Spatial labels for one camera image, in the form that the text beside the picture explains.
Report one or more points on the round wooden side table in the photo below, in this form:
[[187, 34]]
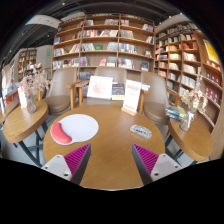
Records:
[[8, 111], [195, 140], [23, 121]]

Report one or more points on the stack of colourful books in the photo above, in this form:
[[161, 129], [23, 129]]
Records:
[[175, 112]]

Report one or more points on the beige armchair wooden arms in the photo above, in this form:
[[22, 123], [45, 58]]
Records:
[[155, 106], [110, 72], [61, 83]]

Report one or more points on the dark book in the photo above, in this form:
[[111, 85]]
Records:
[[118, 90]]

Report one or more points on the small white card sign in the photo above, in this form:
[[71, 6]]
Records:
[[22, 98]]

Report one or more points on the transparent computer mouse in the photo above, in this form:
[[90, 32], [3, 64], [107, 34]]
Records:
[[140, 131]]

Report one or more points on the large wooden bookshelf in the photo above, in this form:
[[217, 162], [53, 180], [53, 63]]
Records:
[[100, 43]]

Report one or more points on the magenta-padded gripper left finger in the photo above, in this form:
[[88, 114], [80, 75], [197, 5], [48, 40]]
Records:
[[60, 165]]

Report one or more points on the stack of blue books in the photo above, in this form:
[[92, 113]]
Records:
[[145, 87]]

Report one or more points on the curved wooden bookshelf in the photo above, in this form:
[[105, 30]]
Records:
[[186, 60]]

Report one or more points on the white card sign wooden base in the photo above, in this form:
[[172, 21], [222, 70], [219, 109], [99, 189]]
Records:
[[132, 95]]

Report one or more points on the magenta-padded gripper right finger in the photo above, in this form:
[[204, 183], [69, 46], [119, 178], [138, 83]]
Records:
[[163, 165]]

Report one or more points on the white framed picture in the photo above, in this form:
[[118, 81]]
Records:
[[100, 87]]

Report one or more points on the glass vase beige dried flowers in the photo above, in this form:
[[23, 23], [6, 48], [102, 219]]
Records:
[[186, 121]]

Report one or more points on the glass vase pink dried flowers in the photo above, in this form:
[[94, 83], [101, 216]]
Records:
[[30, 105]]

